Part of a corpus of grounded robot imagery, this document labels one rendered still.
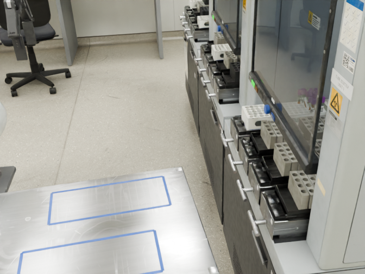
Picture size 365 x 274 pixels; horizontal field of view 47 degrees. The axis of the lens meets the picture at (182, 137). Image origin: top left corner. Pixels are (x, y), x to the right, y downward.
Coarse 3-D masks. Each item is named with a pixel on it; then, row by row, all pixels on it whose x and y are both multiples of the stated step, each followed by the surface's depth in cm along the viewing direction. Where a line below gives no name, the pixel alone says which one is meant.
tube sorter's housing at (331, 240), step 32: (256, 96) 162; (352, 96) 83; (224, 128) 181; (352, 128) 86; (224, 160) 188; (320, 160) 102; (352, 160) 91; (224, 192) 196; (320, 192) 103; (352, 192) 95; (224, 224) 205; (320, 224) 105; (352, 224) 101; (256, 256) 140; (288, 256) 114; (320, 256) 107; (352, 256) 107
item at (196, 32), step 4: (196, 24) 269; (192, 28) 268; (196, 28) 262; (200, 28) 262; (204, 28) 262; (208, 28) 262; (192, 32) 270; (196, 32) 262; (200, 32) 262; (204, 32) 262; (208, 32) 262; (188, 36) 269; (192, 36) 269; (196, 36) 263; (200, 36) 263; (204, 36) 264; (208, 36) 264; (188, 40) 266
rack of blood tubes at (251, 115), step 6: (246, 108) 159; (252, 108) 159; (258, 108) 159; (246, 114) 155; (252, 114) 156; (258, 114) 155; (264, 114) 155; (324, 114) 155; (246, 120) 155; (252, 120) 153; (258, 120) 153; (246, 126) 155; (252, 126) 154; (258, 126) 155
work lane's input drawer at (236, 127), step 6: (234, 120) 161; (240, 120) 161; (234, 126) 160; (240, 126) 157; (234, 132) 160; (240, 132) 154; (246, 132) 154; (222, 138) 163; (234, 138) 161; (240, 138) 154
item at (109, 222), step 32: (32, 192) 128; (64, 192) 127; (96, 192) 127; (128, 192) 126; (160, 192) 125; (0, 224) 116; (32, 224) 116; (64, 224) 115; (96, 224) 115; (128, 224) 114; (160, 224) 114; (192, 224) 113; (0, 256) 106; (32, 256) 106; (64, 256) 105; (96, 256) 105; (128, 256) 105; (160, 256) 104; (192, 256) 104
